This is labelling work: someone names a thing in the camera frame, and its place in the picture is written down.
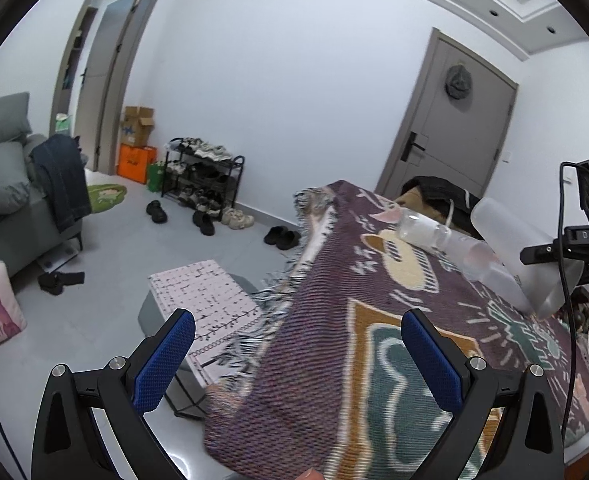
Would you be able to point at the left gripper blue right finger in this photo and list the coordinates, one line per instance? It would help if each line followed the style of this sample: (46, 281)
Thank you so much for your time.
(527, 444)

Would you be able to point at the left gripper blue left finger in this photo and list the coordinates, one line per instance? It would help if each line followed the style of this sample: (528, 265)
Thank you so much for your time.
(67, 442)

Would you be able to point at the frosted tall plastic cup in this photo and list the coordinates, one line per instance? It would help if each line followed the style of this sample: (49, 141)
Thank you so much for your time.
(533, 288)

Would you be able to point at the person's left hand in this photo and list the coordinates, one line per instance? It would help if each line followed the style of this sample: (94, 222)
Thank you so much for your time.
(311, 474)

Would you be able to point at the clear plastic water bottle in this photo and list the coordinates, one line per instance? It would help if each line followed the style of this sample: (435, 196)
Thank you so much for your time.
(474, 258)

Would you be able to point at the black jacket on chair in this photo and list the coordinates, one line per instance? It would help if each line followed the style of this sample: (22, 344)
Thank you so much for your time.
(454, 202)

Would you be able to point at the brown chair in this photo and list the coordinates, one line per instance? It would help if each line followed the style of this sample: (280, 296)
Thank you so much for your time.
(413, 199)

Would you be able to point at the grey door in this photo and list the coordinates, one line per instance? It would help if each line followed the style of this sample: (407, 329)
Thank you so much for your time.
(457, 140)

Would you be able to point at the grey stool patterned cushion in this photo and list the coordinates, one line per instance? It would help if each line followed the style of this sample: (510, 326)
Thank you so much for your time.
(223, 309)

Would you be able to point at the grey cap on door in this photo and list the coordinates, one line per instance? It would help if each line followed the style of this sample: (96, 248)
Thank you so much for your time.
(458, 82)

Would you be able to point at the purple patterned woven blanket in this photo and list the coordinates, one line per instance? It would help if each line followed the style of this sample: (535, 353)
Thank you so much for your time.
(324, 380)

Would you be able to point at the grey sofa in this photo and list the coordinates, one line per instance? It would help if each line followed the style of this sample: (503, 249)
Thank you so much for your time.
(27, 229)

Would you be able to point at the green floor mat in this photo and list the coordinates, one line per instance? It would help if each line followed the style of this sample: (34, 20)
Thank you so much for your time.
(105, 196)

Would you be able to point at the dark jeans on sofa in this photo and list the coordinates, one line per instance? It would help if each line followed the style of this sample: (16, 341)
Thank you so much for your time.
(59, 170)

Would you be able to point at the orange box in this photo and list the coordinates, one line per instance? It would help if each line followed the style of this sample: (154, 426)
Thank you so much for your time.
(133, 162)

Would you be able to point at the black shoe rack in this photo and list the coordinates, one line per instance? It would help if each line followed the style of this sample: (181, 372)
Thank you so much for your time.
(201, 175)

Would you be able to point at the cardboard box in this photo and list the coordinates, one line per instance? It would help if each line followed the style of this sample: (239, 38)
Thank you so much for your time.
(136, 125)

